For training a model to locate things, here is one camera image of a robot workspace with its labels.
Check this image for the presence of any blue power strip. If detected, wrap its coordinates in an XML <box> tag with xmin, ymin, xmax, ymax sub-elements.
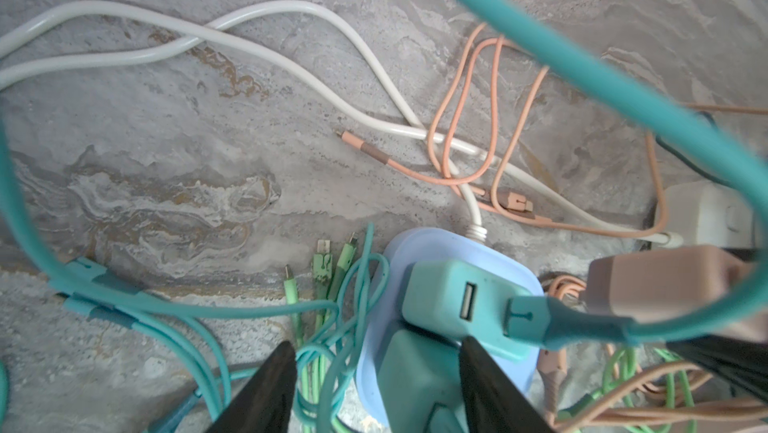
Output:
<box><xmin>355</xmin><ymin>228</ymin><xmax>543</xmax><ymax>432</ymax></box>

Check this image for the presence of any pink charger from blue strip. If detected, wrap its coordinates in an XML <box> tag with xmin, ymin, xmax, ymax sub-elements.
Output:
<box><xmin>580</xmin><ymin>245</ymin><xmax>754</xmax><ymax>324</ymax></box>

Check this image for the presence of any teal USB cable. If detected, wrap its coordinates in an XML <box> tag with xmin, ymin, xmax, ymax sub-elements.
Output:
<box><xmin>0</xmin><ymin>0</ymin><xmax>768</xmax><ymax>433</ymax></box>

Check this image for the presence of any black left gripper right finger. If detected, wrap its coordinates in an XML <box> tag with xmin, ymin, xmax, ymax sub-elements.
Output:
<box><xmin>459</xmin><ymin>337</ymin><xmax>554</xmax><ymax>433</ymax></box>

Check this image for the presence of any pink USB cable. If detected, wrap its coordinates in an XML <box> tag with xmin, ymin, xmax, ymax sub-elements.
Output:
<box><xmin>335</xmin><ymin>23</ymin><xmax>768</xmax><ymax>239</ymax></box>

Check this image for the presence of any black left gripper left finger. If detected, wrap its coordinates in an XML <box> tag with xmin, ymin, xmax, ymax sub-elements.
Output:
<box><xmin>207</xmin><ymin>341</ymin><xmax>298</xmax><ymax>433</ymax></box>

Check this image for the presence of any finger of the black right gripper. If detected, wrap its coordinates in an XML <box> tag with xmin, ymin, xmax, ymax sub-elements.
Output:
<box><xmin>666</xmin><ymin>336</ymin><xmax>767</xmax><ymax>403</ymax></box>

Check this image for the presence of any white power strip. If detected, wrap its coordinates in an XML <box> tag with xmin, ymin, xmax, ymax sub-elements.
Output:
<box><xmin>664</xmin><ymin>180</ymin><xmax>762</xmax><ymax>250</ymax></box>

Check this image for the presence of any light green USB cable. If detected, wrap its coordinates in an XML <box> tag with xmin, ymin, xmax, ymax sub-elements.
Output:
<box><xmin>281</xmin><ymin>234</ymin><xmax>700</xmax><ymax>433</ymax></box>

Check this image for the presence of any white power cord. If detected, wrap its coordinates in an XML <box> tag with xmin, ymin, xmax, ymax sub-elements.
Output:
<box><xmin>0</xmin><ymin>0</ymin><xmax>685</xmax><ymax>248</ymax></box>

